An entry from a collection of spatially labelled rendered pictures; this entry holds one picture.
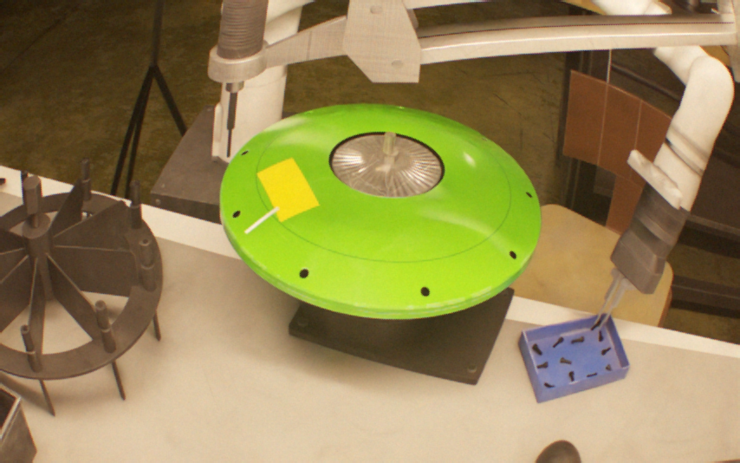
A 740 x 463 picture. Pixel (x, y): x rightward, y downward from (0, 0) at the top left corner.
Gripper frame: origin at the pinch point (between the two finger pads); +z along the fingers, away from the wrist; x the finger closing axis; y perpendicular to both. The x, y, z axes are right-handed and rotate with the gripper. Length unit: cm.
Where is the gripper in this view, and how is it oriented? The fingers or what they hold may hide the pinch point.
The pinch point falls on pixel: (597, 324)
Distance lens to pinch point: 102.0
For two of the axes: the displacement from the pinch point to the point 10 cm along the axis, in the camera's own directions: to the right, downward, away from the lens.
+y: 6.8, 0.7, 7.3
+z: -4.5, 8.3, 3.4
